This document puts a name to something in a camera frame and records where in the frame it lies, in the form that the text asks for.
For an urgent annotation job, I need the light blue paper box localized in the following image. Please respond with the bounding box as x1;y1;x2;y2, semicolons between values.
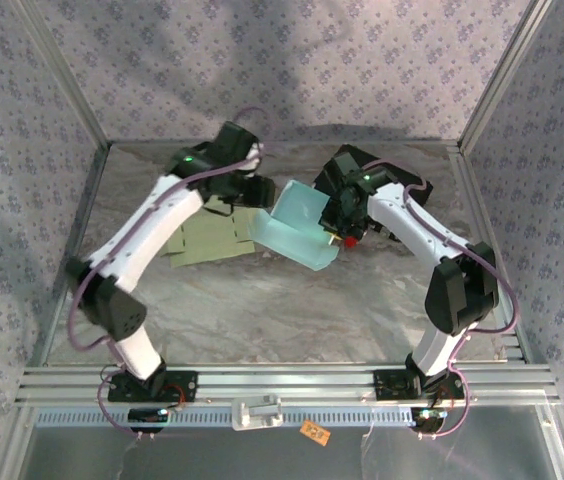
245;179;338;274

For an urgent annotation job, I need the light green paper box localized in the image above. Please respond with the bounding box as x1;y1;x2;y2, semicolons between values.
160;203;257;271

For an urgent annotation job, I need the black hard case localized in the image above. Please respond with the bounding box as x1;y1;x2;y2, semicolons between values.
314;143;434;236

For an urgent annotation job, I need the orange paper tag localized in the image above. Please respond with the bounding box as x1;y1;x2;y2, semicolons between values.
300;419;332;444

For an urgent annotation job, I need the black controller board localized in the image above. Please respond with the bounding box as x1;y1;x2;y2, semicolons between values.
127;407;170;434
410;407;449;434

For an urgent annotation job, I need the grey metal sheet panel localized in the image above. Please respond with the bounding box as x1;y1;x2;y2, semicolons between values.
11;407;563;480

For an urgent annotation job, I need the thin aluminium floor rail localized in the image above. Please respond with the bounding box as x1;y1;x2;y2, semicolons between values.
449;149;531;364
31;147;109;366
106;140;463;150

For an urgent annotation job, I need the wide aluminium mounting rail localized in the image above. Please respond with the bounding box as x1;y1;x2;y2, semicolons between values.
15;363;561;407

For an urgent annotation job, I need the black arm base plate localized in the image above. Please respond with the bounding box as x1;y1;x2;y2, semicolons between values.
106;370;199;404
373;368;465;401

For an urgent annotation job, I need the clear plastic bracket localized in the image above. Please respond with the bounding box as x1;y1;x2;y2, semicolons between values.
230;393;284;432

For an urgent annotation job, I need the aluminium frame post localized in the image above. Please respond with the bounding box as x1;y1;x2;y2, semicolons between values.
458;0;557;152
11;0;112;150

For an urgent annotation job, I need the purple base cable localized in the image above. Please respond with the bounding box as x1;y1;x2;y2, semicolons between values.
414;368;472;441
96;375;144;441

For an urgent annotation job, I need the grey slotted cable duct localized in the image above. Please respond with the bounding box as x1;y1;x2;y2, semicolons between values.
31;405;426;429

